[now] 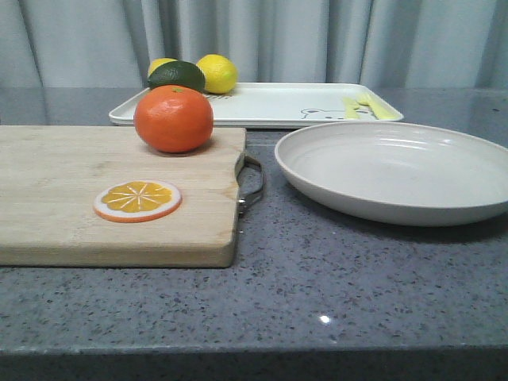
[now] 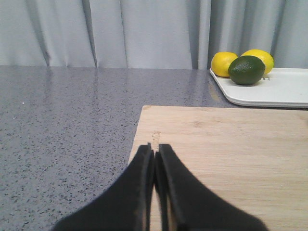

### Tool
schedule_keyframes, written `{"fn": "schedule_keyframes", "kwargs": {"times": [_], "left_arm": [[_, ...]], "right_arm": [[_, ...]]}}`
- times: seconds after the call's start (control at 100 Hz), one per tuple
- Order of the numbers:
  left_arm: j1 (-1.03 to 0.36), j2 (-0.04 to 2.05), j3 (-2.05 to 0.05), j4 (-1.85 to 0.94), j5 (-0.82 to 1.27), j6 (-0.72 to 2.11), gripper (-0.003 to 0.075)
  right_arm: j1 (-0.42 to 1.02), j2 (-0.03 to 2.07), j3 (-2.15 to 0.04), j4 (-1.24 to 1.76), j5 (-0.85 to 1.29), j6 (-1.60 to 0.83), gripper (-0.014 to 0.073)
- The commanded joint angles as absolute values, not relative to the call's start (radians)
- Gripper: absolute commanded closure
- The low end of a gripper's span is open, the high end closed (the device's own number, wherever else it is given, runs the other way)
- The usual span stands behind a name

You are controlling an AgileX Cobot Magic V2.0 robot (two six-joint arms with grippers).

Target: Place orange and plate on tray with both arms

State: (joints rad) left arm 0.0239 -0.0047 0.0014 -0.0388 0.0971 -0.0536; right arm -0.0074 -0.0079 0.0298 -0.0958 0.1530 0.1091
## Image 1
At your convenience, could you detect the orange tangerine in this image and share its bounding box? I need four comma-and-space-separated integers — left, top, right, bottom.
133, 85, 214, 153

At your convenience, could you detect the wooden cutting board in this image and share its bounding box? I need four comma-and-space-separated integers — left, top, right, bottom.
1, 125, 246, 267

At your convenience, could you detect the yellow lemon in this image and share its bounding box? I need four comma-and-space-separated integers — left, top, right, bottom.
148, 57, 175, 78
196, 54, 238, 94

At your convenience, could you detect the yellow plastic fork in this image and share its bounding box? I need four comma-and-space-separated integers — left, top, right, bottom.
356, 93, 398, 120

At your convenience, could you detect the orange slice toy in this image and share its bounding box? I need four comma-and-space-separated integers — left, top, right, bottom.
93, 180, 183, 223

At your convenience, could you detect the yellow plastic knife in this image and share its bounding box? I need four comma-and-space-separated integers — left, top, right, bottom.
342, 97, 360, 120

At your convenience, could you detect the green lime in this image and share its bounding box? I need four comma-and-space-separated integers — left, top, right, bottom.
148, 60, 206, 93

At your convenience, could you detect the white bear-print tray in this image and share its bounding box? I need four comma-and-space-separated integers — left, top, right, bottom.
108, 82, 405, 129

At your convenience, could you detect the beige round plate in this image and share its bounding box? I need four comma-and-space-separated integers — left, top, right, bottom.
275, 121, 507, 227

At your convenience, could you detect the right yellow lemon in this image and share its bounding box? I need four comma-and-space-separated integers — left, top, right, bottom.
196, 54, 238, 94

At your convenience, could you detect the left yellow lemon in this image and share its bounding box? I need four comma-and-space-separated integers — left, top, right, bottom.
148, 57, 175, 78

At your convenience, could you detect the grey curtain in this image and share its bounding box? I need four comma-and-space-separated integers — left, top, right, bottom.
1, 1, 507, 89

